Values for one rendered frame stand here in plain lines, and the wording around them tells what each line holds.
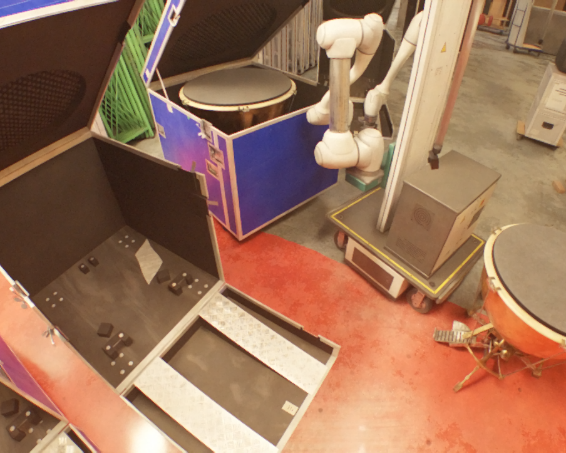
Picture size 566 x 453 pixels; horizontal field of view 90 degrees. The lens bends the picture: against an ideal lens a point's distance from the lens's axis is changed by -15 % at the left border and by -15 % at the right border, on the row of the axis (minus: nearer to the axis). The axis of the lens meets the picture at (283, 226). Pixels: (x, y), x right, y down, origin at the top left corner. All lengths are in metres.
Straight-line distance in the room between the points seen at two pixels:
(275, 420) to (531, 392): 1.48
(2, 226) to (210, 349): 1.37
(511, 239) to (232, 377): 1.58
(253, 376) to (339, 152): 1.29
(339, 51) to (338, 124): 0.36
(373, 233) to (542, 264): 1.02
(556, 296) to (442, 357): 0.83
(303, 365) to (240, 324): 0.42
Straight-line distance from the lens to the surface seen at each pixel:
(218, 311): 1.98
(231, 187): 2.04
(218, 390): 1.91
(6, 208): 2.20
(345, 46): 1.67
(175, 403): 1.83
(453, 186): 1.88
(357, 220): 2.27
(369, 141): 1.83
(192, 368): 1.98
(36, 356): 2.48
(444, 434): 2.02
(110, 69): 1.78
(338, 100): 1.72
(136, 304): 2.13
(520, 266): 1.65
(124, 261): 2.39
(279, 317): 1.97
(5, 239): 2.27
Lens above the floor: 1.80
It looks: 43 degrees down
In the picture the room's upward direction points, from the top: straight up
